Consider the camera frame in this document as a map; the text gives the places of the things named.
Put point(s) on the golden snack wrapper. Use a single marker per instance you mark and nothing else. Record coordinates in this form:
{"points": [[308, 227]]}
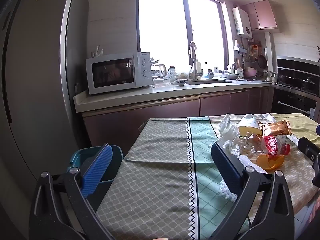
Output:
{"points": [[275, 127]]}

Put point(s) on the kitchen window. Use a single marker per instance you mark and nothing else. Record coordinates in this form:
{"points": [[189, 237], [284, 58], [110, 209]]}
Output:
{"points": [[175, 25]]}

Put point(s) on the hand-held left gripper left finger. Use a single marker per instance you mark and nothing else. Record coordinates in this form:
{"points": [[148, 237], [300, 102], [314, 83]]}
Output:
{"points": [[97, 170]]}

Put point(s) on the white microwave oven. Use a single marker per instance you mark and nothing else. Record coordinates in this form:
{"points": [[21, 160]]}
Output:
{"points": [[112, 73]]}

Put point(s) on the pink upper wall cabinet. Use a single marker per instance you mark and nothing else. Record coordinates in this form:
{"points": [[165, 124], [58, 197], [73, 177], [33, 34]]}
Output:
{"points": [[262, 16]]}

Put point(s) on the patchwork patterned tablecloth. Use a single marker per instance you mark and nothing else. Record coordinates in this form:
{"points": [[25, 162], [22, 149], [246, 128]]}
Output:
{"points": [[155, 167]]}

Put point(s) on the kitchen sink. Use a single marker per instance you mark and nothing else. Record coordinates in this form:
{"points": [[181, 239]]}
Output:
{"points": [[210, 81]]}

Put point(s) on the white bottle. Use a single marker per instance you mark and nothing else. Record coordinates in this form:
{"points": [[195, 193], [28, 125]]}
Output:
{"points": [[198, 67]]}

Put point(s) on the orange peel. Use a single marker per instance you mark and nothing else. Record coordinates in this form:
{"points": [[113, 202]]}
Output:
{"points": [[271, 163]]}

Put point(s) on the plastic bottle with red label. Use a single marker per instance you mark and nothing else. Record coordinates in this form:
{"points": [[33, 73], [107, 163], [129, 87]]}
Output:
{"points": [[273, 146]]}

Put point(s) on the brown lower kitchen cabinets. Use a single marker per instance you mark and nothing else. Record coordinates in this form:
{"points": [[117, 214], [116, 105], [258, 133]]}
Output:
{"points": [[162, 115]]}

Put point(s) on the pink cooking pot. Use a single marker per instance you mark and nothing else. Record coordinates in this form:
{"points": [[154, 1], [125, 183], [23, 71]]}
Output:
{"points": [[250, 73]]}

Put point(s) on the black built-in oven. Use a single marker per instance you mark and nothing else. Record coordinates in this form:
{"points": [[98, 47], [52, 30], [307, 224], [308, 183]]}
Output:
{"points": [[290, 102]]}

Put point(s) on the orange grater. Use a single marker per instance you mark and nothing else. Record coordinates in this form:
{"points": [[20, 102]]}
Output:
{"points": [[255, 50]]}

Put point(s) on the small patterned bowl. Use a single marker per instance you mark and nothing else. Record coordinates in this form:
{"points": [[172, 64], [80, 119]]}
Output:
{"points": [[181, 82]]}

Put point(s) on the white hook ornament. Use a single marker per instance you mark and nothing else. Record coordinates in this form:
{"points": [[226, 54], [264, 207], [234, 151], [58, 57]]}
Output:
{"points": [[97, 52]]}

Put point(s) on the person's right forearm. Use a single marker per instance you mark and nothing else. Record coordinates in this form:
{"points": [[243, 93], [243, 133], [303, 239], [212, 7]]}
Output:
{"points": [[316, 211]]}

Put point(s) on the white wall water heater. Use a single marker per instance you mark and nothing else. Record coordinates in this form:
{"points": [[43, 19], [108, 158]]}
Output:
{"points": [[241, 22]]}

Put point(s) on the hanging black frying pan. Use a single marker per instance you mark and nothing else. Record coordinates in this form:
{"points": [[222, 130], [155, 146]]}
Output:
{"points": [[262, 62]]}

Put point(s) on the teal plastic trash bin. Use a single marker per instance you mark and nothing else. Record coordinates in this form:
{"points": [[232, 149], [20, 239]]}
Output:
{"points": [[115, 165]]}

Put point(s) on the steel kitchen faucet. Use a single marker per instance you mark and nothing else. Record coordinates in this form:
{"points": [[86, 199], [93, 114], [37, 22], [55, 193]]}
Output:
{"points": [[193, 62]]}

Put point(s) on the white ceramic bowl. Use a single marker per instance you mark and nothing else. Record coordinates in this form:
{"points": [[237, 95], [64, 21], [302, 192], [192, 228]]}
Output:
{"points": [[232, 76]]}

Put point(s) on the glass electric kettle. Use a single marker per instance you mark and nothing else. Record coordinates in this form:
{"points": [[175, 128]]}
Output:
{"points": [[161, 70]]}

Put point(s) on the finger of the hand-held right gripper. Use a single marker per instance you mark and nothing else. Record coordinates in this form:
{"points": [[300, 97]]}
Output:
{"points": [[308, 150], [318, 129]]}

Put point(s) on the small steel pot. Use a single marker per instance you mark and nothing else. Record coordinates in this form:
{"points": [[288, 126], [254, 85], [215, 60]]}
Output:
{"points": [[272, 77]]}

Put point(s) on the white tissue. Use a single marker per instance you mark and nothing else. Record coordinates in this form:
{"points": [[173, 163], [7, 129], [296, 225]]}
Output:
{"points": [[228, 135]]}

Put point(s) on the clear glass bowl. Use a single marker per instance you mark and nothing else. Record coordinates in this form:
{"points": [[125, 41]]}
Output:
{"points": [[161, 81]]}

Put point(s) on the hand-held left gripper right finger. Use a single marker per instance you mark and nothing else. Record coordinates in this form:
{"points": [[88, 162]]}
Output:
{"points": [[225, 170]]}

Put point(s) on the black integrated stove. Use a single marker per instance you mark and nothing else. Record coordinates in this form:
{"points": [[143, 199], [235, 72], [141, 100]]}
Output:
{"points": [[297, 75]]}

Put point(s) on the grey refrigerator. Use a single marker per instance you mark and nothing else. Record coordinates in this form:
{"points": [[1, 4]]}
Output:
{"points": [[37, 80]]}

